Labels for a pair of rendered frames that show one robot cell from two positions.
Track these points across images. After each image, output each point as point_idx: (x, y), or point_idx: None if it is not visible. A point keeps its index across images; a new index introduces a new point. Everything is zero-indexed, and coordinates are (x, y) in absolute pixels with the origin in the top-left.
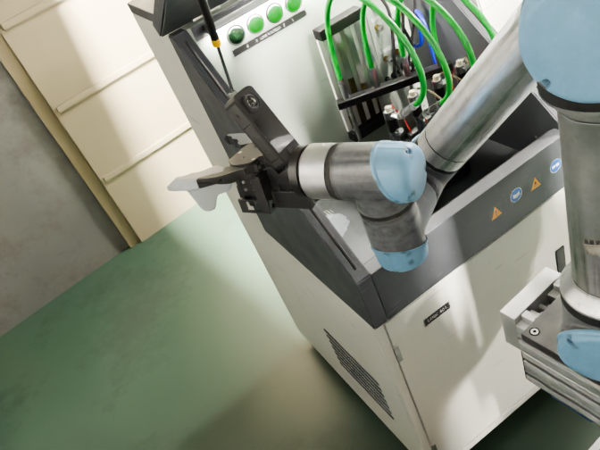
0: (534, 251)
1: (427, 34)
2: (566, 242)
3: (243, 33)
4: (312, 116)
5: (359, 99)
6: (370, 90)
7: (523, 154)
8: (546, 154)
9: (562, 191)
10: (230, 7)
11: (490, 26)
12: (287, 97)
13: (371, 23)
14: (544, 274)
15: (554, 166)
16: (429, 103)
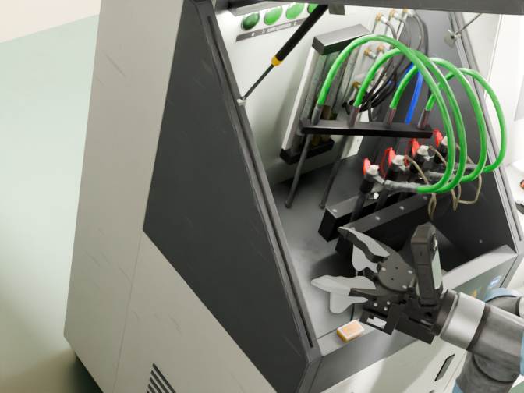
0: (434, 355)
1: (462, 129)
2: (458, 351)
3: (258, 21)
4: (263, 123)
5: (327, 130)
6: (342, 125)
7: (477, 264)
8: (495, 270)
9: None
10: None
11: (507, 135)
12: (253, 97)
13: (364, 46)
14: None
15: (493, 282)
16: (365, 140)
